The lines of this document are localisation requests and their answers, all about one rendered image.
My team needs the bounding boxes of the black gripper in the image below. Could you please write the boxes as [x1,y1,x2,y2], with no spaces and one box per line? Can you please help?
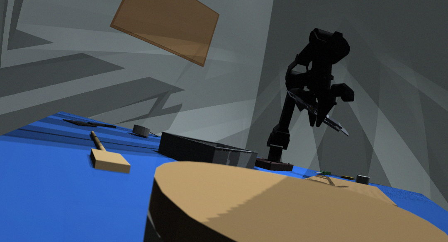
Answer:
[288,65,355,127]

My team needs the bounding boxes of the light brown wooden board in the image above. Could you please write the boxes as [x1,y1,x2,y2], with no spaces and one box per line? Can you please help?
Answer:
[305,175,398,207]

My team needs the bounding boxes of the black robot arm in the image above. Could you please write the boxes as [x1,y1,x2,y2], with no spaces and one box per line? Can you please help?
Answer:
[265,28,350,163]

